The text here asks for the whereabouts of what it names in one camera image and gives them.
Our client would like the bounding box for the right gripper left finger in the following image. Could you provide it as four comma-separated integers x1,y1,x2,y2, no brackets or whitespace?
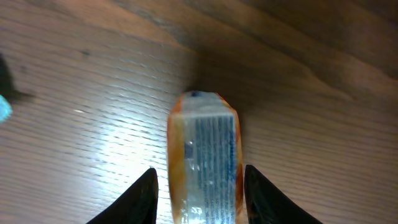
87,168,159,224

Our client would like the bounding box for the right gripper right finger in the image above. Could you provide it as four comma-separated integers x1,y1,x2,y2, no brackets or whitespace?
244,165,322,224

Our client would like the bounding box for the small orange snack box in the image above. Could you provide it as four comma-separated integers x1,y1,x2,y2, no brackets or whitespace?
167,91,243,224

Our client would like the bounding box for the teal wet wipes packet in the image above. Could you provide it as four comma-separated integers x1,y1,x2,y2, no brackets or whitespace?
0,95,12,123

